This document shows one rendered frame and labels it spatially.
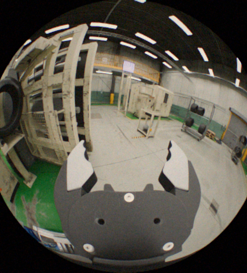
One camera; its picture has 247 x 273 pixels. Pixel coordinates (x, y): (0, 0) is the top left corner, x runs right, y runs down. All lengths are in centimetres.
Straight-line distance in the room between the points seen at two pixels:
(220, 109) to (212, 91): 201
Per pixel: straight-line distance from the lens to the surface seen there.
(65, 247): 56
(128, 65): 431
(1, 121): 142
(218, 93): 1070
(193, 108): 467
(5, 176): 184
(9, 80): 110
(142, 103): 431
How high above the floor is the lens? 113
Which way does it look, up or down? 28 degrees down
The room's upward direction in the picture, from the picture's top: 9 degrees clockwise
